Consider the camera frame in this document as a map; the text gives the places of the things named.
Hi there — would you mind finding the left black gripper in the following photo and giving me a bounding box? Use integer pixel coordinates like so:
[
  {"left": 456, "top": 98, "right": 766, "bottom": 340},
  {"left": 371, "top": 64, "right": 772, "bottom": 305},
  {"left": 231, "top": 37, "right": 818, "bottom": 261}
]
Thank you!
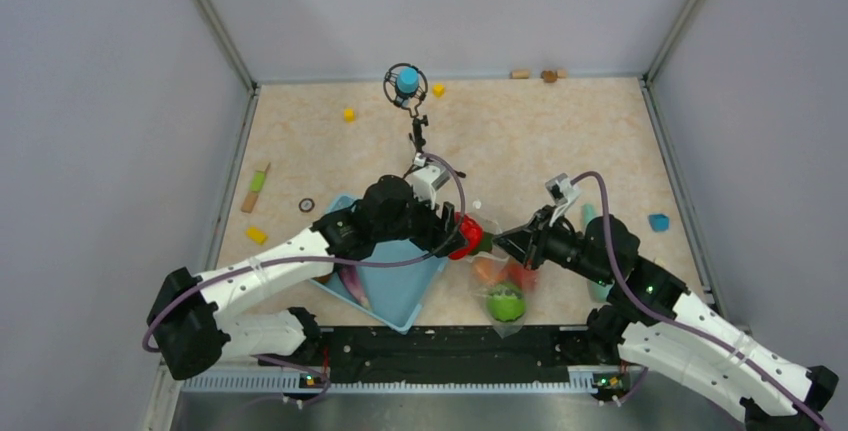
[{"left": 375, "top": 184, "right": 468, "bottom": 257}]

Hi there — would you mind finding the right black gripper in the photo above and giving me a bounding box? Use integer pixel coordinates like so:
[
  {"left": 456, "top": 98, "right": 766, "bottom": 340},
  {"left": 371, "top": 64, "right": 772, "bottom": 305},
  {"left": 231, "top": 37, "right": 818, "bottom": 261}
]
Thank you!
[{"left": 491, "top": 204, "right": 612, "bottom": 286}]

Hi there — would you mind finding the red orange toy pepper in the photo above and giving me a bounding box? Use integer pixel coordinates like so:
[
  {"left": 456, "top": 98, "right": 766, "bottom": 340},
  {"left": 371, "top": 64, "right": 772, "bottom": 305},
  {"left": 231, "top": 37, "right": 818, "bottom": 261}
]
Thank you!
[{"left": 507, "top": 263, "right": 539, "bottom": 292}]

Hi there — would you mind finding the dark green toy avocado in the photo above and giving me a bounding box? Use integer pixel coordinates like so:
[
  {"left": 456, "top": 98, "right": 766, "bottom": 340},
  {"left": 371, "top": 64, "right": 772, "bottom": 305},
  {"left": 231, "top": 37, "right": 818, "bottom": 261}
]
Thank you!
[{"left": 477, "top": 232, "right": 494, "bottom": 253}]

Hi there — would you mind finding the clear polka dot zip bag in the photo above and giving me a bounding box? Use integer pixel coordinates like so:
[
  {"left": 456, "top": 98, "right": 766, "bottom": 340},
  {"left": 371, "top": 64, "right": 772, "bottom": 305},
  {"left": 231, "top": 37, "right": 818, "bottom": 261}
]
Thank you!
[{"left": 461, "top": 198, "right": 538, "bottom": 338}]

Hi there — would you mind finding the orange toy peach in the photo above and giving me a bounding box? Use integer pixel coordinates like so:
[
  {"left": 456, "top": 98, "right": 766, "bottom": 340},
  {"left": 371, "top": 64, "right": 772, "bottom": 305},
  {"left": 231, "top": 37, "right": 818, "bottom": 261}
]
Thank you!
[{"left": 472, "top": 257, "right": 508, "bottom": 287}]

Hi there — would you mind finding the red toy bell pepper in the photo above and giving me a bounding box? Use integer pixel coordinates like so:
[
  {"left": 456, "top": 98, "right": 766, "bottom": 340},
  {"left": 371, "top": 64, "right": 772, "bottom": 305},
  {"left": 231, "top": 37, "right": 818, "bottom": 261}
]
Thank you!
[{"left": 448, "top": 215, "right": 484, "bottom": 261}]

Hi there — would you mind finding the blue perforated plastic basket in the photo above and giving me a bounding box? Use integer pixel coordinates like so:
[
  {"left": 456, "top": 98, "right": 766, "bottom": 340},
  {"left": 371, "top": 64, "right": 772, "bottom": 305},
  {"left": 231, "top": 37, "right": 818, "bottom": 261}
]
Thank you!
[{"left": 311, "top": 194, "right": 449, "bottom": 334}]

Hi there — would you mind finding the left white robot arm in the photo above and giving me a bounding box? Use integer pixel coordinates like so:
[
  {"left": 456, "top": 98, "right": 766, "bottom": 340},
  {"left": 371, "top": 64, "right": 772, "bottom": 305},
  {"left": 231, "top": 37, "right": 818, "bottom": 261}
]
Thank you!
[{"left": 142, "top": 165, "right": 467, "bottom": 381}]

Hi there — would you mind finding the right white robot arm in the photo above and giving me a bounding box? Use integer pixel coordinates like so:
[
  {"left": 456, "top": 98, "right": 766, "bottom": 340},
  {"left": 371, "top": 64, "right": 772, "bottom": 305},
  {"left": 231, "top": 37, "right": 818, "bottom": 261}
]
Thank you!
[{"left": 493, "top": 206, "right": 839, "bottom": 430}]

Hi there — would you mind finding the teal plastic bottle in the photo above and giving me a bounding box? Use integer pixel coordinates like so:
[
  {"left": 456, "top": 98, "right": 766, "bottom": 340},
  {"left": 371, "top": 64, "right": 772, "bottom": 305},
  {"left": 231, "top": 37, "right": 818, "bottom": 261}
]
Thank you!
[{"left": 581, "top": 203, "right": 612, "bottom": 304}]

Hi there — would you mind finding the purple toy eggplant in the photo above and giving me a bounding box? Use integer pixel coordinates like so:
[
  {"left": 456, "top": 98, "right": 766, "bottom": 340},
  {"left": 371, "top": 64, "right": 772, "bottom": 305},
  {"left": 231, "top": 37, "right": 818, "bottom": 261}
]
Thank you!
[{"left": 338, "top": 265, "right": 372, "bottom": 310}]

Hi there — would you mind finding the yellow orange toy fruit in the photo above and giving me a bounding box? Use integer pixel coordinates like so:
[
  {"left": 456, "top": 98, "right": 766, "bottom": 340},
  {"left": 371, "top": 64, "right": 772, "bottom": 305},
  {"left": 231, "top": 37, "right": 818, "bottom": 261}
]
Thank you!
[{"left": 314, "top": 273, "right": 333, "bottom": 284}]

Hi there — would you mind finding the blue toy block right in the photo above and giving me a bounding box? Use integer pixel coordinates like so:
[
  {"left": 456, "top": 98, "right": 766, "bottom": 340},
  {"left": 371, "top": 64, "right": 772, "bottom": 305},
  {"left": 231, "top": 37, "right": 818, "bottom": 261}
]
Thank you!
[{"left": 648, "top": 213, "right": 671, "bottom": 233}]

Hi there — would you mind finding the blue microphone on tripod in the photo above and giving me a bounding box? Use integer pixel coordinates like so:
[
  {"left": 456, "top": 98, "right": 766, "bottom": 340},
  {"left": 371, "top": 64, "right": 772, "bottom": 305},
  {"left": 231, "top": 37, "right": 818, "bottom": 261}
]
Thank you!
[{"left": 382, "top": 62, "right": 429, "bottom": 178}]

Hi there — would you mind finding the yellow block front left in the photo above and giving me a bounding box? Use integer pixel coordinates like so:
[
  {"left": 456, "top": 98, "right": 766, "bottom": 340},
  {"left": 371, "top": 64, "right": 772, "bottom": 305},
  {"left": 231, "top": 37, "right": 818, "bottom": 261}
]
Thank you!
[{"left": 245, "top": 226, "right": 268, "bottom": 245}]

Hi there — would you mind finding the green and wood toy block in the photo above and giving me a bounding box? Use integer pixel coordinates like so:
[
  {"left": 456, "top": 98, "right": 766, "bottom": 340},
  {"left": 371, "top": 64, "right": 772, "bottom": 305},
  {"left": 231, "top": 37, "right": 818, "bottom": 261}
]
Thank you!
[{"left": 240, "top": 161, "right": 271, "bottom": 214}]

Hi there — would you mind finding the brown wooden piece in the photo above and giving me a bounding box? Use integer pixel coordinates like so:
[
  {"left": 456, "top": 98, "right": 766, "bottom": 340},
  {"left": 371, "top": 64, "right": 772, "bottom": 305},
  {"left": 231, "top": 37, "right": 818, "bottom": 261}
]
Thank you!
[{"left": 540, "top": 70, "right": 561, "bottom": 84}]

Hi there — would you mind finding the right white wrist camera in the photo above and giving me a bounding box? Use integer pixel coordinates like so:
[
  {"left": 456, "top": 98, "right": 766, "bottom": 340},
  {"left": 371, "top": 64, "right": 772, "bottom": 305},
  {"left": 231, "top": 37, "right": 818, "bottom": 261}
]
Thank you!
[{"left": 545, "top": 173, "right": 582, "bottom": 226}]

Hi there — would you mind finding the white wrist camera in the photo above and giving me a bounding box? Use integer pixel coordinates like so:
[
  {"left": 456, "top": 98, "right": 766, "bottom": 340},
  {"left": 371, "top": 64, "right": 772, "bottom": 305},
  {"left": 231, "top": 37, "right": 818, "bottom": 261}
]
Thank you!
[
  {"left": 404, "top": 153, "right": 451, "bottom": 210},
  {"left": 545, "top": 173, "right": 582, "bottom": 226}
]

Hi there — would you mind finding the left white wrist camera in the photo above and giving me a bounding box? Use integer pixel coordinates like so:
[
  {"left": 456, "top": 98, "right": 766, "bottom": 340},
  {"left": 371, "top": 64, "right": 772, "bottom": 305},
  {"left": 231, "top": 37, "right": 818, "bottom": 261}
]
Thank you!
[{"left": 404, "top": 153, "right": 451, "bottom": 210}]

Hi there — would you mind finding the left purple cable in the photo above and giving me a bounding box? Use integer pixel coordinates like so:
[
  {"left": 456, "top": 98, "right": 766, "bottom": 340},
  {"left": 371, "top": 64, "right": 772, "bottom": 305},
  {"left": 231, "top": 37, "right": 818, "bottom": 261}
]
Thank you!
[{"left": 141, "top": 152, "right": 468, "bottom": 354}]

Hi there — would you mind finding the purple cable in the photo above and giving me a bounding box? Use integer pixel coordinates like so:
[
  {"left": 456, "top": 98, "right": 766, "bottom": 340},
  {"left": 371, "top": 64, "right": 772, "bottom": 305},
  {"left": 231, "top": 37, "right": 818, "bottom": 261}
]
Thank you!
[
  {"left": 141, "top": 152, "right": 468, "bottom": 354},
  {"left": 570, "top": 170, "right": 829, "bottom": 431}
]

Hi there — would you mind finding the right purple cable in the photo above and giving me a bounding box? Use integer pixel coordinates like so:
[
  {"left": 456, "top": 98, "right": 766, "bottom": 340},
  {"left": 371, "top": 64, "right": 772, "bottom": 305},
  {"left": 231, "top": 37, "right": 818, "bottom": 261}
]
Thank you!
[{"left": 570, "top": 170, "right": 829, "bottom": 431}]

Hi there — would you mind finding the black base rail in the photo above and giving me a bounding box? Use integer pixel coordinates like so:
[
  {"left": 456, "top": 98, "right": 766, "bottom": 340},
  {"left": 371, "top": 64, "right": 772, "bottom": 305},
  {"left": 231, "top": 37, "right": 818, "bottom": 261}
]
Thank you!
[{"left": 286, "top": 325, "right": 638, "bottom": 392}]

